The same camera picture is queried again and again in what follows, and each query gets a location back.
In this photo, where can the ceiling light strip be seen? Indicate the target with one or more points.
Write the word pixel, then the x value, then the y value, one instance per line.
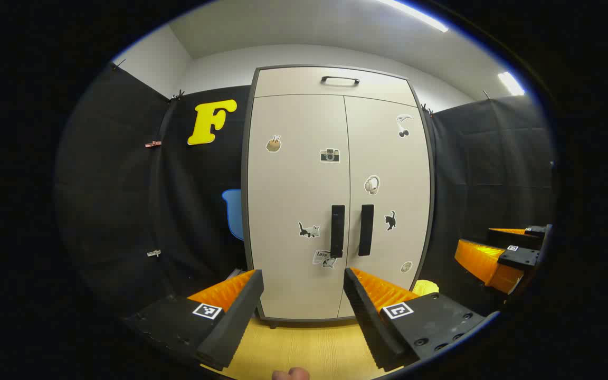
pixel 510 83

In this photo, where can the small white box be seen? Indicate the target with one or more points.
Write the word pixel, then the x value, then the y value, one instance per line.
pixel 234 274

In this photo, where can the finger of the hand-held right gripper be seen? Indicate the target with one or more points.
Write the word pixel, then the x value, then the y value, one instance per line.
pixel 515 238
pixel 520 257

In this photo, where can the white cabinet drawer front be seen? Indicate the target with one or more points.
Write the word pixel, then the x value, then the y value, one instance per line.
pixel 293 82

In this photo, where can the white double-door shoe cabinet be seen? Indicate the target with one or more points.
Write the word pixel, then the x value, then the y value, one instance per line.
pixel 244 211

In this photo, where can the white shoe cabinet door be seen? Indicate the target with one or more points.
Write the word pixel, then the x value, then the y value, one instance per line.
pixel 288 200
pixel 378 153

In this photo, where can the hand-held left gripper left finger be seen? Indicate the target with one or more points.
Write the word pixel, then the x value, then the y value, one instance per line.
pixel 235 322

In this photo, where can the red and white clip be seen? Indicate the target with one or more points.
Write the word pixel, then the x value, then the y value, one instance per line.
pixel 152 143

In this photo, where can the yellow object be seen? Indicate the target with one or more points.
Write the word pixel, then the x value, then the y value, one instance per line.
pixel 426 287

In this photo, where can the black backdrop cloth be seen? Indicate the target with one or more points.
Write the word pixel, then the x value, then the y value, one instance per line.
pixel 119 200

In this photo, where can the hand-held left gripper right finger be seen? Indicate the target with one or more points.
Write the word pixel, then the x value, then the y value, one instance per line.
pixel 370 322

